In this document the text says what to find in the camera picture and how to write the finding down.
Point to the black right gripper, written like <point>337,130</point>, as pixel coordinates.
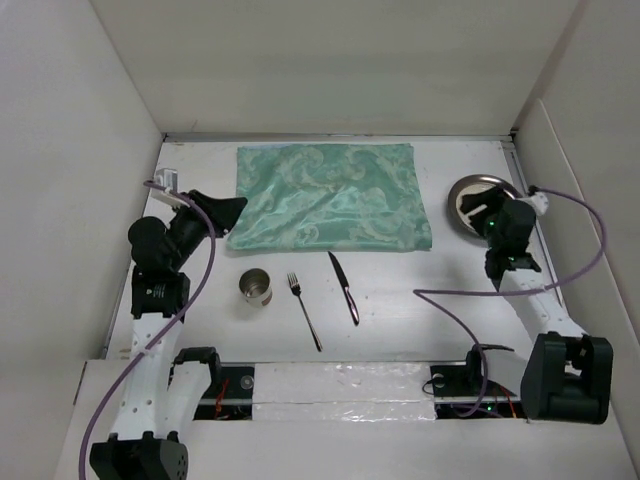
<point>493,198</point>

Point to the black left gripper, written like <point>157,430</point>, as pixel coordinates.
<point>221,211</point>

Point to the round metal plate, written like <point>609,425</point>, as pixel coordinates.
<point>472,194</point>

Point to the steel cup with white band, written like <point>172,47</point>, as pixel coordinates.
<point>255,287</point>

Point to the green satin tablecloth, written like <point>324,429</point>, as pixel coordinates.
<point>312,197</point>

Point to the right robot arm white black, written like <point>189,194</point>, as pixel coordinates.
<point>567,376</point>

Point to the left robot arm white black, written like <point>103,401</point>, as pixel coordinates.
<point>137,430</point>

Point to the silver fork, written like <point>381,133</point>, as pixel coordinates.
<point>295,288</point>

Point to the white foam front panel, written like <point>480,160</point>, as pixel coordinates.
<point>363,392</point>

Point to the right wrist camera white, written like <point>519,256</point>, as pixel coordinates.
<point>537,199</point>

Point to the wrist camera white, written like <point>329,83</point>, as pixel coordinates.
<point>167,180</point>
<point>537,199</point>

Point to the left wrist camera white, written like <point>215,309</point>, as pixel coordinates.
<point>167,180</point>

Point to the black handled table knife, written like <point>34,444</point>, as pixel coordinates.
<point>345,287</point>

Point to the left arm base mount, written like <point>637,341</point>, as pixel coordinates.
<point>231,397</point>

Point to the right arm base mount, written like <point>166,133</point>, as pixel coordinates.
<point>485,385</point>

